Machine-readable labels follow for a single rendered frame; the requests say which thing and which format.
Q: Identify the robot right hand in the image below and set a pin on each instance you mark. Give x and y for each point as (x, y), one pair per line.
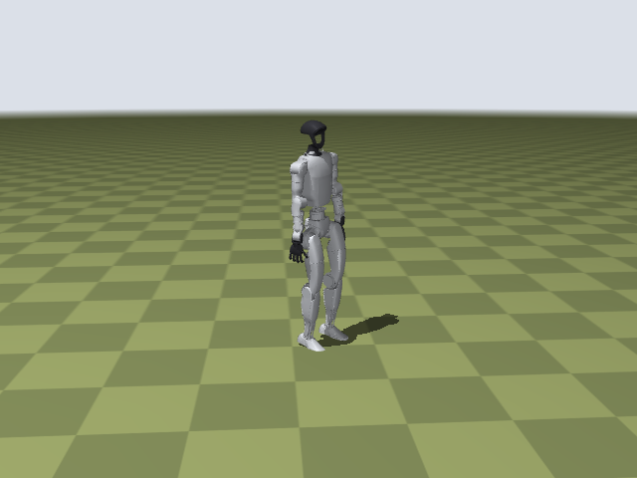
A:
(297, 250)

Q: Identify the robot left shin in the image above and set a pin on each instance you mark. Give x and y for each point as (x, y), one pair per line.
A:
(331, 298)

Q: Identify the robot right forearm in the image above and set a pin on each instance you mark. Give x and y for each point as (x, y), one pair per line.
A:
(298, 219)

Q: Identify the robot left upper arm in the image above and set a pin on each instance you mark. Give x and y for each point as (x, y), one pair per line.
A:
(336, 186)

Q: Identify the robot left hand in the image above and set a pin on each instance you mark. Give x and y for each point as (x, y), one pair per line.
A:
(342, 223)

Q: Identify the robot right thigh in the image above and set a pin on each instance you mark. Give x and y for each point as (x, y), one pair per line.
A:
(315, 262)

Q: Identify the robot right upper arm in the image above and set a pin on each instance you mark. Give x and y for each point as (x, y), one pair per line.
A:
(298, 170)

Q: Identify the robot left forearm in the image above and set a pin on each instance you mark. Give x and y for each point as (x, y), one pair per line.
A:
(338, 208)

